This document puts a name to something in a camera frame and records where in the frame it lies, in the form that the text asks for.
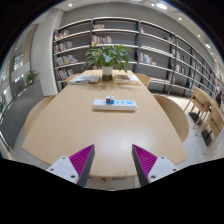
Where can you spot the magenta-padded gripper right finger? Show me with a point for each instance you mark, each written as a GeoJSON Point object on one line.
{"type": "Point", "coordinates": [156, 166]}

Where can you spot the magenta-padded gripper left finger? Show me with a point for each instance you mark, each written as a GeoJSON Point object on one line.
{"type": "Point", "coordinates": [66, 167]}

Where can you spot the white power strip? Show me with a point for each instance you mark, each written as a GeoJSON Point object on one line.
{"type": "Point", "coordinates": [122, 105]}

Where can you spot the slatted wooden chair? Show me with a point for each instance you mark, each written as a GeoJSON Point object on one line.
{"type": "Point", "coordinates": [200, 106]}
{"type": "Point", "coordinates": [216, 123]}

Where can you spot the wooden side table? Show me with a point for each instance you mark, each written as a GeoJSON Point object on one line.
{"type": "Point", "coordinates": [207, 97]}

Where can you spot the grey white magazine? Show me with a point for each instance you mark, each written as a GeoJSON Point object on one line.
{"type": "Point", "coordinates": [85, 79]}

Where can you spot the person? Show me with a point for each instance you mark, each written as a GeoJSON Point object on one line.
{"type": "Point", "coordinates": [218, 97]}

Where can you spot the small background potted plant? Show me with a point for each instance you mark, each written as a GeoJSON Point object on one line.
{"type": "Point", "coordinates": [31, 76]}

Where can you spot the green potted plant white pot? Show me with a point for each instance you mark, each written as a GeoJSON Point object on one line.
{"type": "Point", "coordinates": [107, 58]}

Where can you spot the grey shelf unit with books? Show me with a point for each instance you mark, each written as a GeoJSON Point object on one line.
{"type": "Point", "coordinates": [116, 38]}

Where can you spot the ceiling lights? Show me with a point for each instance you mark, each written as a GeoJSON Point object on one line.
{"type": "Point", "coordinates": [161, 5]}

